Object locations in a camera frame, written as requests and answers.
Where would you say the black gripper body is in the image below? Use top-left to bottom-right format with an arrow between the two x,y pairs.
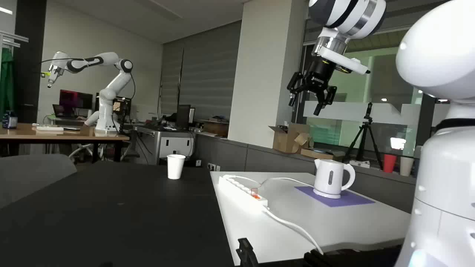
296,55 -> 334,95

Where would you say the thick white power strip cable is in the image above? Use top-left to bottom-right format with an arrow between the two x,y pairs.
261,204 -> 325,256

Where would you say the black camera tripod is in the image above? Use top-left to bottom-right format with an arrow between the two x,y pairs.
343,101 -> 385,169

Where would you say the red cup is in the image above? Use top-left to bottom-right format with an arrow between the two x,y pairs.
382,153 -> 398,175

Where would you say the grey window blind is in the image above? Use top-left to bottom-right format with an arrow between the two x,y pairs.
161,20 -> 242,123

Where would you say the grey metal cabinet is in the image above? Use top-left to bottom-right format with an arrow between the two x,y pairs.
138,126 -> 198,164

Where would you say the wooden desk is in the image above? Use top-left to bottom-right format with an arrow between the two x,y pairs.
0,123 -> 131,161

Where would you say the brown box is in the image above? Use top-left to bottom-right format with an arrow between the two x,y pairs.
199,118 -> 230,139

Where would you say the black table clamp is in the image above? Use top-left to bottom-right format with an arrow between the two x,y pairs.
236,236 -> 260,267

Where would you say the purple mat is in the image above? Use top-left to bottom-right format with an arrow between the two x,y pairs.
294,184 -> 376,207

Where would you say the white paper cup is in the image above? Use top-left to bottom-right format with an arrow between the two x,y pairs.
165,153 -> 187,181

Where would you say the beige paper cup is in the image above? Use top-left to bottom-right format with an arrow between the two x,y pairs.
398,155 -> 414,178

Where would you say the dark computer monitor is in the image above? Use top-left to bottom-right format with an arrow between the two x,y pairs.
58,87 -> 95,114

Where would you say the white electric kettle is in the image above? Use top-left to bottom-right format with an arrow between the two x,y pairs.
312,157 -> 358,200

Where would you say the thin white kettle cable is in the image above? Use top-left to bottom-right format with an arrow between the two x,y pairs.
220,173 -> 318,193

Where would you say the black desktop computer case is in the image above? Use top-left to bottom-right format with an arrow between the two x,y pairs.
175,102 -> 198,130

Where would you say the open cardboard box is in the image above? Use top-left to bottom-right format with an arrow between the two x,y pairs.
269,123 -> 318,160

